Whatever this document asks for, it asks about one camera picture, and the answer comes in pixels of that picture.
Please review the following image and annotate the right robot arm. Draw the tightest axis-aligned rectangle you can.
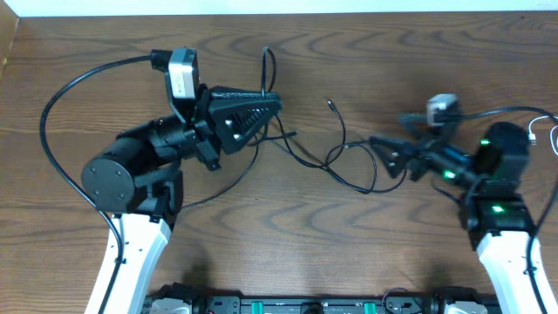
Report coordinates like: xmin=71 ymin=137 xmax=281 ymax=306
xmin=369 ymin=122 xmax=557 ymax=313

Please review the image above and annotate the right camera black cable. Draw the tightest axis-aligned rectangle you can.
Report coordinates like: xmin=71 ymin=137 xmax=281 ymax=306
xmin=431 ymin=106 xmax=558 ymax=314

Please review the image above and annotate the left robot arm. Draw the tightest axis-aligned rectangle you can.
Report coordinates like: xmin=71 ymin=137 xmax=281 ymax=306
xmin=81 ymin=85 xmax=282 ymax=313

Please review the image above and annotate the wooden side panel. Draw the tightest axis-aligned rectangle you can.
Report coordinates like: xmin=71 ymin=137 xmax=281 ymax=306
xmin=0 ymin=0 xmax=20 ymax=77

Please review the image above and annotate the camera black cable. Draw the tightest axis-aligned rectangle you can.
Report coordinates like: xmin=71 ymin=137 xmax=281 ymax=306
xmin=431 ymin=106 xmax=558 ymax=314
xmin=38 ymin=48 xmax=174 ymax=314

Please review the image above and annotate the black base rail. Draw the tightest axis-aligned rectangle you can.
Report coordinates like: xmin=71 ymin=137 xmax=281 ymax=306
xmin=141 ymin=283 xmax=502 ymax=314

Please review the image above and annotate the left camera black cable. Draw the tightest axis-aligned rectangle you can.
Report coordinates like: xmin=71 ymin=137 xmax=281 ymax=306
xmin=38 ymin=48 xmax=174 ymax=314

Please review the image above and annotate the white USB cable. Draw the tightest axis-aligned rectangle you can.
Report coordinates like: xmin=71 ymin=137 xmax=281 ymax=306
xmin=527 ymin=114 xmax=558 ymax=157

